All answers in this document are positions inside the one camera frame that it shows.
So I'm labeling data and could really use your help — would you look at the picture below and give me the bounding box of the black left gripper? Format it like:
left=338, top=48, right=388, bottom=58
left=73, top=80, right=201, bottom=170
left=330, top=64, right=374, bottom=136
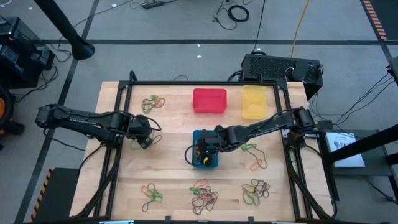
left=127, top=113, right=154, bottom=149

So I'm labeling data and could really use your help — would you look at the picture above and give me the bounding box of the blue plastic basket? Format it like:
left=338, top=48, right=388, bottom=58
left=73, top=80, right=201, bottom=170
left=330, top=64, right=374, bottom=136
left=192, top=129, right=220, bottom=170

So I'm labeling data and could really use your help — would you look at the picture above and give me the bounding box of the black rubber band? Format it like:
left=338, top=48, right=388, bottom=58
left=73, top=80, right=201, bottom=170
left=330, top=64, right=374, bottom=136
left=191, top=195, right=209, bottom=216
left=256, top=182, right=271, bottom=200
left=192, top=189, right=215, bottom=208
left=250, top=179, right=265, bottom=195
left=254, top=146, right=269, bottom=170
left=141, top=98, right=157, bottom=114
left=201, top=191, right=220, bottom=211
left=141, top=182, right=157, bottom=213

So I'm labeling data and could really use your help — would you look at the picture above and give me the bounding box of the red plastic basket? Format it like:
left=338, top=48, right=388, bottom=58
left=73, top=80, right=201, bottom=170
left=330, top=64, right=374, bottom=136
left=192, top=88, right=228, bottom=114

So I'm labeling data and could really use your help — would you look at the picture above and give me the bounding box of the yellow plastic basket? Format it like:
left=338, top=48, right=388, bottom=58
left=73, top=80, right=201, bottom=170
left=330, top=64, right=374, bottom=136
left=241, top=85, right=269, bottom=121

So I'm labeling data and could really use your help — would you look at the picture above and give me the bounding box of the black perforated computer case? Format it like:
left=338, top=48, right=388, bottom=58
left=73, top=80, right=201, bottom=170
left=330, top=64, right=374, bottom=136
left=241, top=53, right=324, bottom=101

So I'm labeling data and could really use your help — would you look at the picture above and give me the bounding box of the black hazard striped mat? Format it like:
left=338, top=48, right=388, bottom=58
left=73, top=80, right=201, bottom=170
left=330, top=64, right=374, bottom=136
left=360, top=0, right=398, bottom=41
left=30, top=167, right=80, bottom=223

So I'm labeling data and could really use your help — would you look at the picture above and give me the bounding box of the black power adapter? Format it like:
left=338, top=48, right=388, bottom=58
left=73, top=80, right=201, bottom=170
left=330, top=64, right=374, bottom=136
left=316, top=119, right=334, bottom=131

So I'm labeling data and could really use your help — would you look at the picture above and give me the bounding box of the black power strip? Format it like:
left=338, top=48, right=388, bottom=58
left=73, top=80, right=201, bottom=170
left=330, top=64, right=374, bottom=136
left=142, top=1, right=165, bottom=10

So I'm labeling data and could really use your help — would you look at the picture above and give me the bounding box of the white paper sheet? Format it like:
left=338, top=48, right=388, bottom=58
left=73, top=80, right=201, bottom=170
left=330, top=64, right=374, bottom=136
left=325, top=131, right=366, bottom=169

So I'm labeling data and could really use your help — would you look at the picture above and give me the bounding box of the black orange wheeled device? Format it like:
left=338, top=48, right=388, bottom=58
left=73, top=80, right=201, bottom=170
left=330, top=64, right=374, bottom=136
left=0, top=85, right=26, bottom=136

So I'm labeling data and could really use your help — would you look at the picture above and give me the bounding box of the black equipment cart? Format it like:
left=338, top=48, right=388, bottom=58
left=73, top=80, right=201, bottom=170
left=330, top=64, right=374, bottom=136
left=0, top=16, right=56, bottom=90

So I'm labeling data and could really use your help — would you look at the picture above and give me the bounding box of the black metal beam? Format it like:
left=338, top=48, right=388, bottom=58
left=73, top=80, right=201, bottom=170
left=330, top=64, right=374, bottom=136
left=326, top=123, right=398, bottom=165

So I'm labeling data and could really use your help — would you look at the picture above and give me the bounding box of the black side table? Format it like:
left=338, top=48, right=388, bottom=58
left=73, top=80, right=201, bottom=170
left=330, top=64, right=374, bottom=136
left=317, top=129, right=398, bottom=203

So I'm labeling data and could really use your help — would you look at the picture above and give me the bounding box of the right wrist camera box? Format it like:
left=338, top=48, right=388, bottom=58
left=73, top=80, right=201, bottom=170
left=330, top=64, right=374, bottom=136
left=198, top=149, right=217, bottom=167

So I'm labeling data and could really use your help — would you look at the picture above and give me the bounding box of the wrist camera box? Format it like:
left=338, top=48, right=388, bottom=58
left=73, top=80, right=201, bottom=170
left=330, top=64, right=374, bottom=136
left=198, top=149, right=217, bottom=167
left=135, top=114, right=153, bottom=130

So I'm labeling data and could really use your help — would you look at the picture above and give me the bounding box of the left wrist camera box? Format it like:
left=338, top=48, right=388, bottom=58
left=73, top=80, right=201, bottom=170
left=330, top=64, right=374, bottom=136
left=135, top=114, right=153, bottom=130

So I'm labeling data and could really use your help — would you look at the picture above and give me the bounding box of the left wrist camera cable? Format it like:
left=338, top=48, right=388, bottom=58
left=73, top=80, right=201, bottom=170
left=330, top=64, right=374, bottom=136
left=145, top=115, right=163, bottom=132

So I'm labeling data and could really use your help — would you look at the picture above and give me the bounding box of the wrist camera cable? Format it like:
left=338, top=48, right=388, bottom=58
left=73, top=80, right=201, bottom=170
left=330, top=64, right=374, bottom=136
left=145, top=115, right=163, bottom=132
left=184, top=146, right=200, bottom=166

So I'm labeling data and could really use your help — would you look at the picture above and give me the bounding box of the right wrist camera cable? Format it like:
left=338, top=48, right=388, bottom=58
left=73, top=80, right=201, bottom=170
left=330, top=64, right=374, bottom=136
left=184, top=146, right=200, bottom=166

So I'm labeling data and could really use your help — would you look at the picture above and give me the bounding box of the coiled black cable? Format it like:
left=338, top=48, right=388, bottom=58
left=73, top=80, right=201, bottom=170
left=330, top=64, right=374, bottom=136
left=213, top=4, right=251, bottom=31

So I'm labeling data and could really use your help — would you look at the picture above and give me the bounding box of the long black cable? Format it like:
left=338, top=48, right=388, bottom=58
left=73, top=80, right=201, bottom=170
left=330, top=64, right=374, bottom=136
left=251, top=0, right=267, bottom=53

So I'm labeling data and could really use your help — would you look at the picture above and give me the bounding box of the black floor stand post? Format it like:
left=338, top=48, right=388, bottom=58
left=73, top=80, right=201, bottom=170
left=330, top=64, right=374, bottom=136
left=33, top=0, right=96, bottom=61

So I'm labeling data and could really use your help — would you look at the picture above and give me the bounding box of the yellow cable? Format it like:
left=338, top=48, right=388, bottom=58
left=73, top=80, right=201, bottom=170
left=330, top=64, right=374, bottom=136
left=290, top=0, right=311, bottom=58

